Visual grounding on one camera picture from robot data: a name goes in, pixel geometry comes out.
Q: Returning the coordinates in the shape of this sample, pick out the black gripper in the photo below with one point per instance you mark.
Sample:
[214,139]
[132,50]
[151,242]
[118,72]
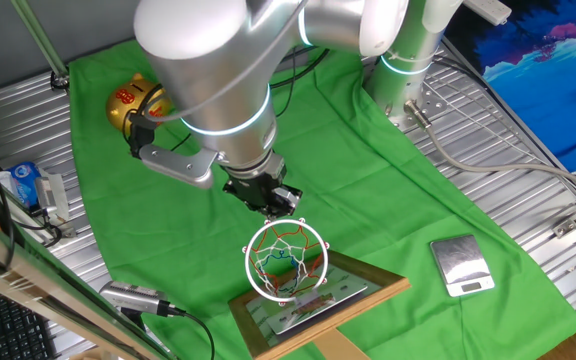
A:
[253,187]

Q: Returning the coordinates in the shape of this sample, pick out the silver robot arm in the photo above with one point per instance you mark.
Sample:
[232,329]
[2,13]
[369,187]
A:
[208,75]

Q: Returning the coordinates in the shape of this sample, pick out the white hoop with net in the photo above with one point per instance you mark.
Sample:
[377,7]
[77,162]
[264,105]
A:
[245,261]

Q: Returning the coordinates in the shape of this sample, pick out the green cloth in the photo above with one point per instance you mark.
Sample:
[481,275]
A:
[368,175]

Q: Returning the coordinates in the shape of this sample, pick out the white backboard plate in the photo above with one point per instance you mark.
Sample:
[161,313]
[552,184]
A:
[318,312]

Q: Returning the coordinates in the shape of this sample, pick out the golden piggy bank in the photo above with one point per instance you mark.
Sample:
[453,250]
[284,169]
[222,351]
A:
[120,100]

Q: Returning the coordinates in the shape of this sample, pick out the blue tissue pack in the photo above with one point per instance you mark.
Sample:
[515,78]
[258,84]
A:
[25,182]

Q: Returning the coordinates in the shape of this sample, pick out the wooden shelf board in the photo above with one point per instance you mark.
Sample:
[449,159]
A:
[28,280]

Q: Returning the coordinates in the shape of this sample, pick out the white power strip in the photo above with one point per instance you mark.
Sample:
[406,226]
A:
[488,10]

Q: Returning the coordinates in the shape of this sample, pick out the blue landscape poster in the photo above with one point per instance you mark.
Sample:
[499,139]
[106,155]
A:
[543,85]

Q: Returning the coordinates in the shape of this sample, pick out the green metal strut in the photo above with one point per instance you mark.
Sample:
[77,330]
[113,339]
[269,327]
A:
[38,37]

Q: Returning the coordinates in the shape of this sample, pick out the black keyboard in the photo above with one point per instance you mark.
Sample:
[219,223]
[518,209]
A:
[8,330]

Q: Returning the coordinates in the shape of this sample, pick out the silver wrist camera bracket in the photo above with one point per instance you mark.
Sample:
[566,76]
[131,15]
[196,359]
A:
[183,167]

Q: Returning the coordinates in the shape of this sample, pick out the wooden picture frame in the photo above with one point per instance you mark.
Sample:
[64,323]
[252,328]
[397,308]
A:
[358,312]

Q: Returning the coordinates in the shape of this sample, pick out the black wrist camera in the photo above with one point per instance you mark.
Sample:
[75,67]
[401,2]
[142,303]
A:
[140,137]

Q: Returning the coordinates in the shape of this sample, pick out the silver ribbed camera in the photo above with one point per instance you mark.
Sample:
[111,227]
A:
[133,297]

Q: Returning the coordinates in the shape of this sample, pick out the silver mounted camera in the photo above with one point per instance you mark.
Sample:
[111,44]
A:
[50,195]

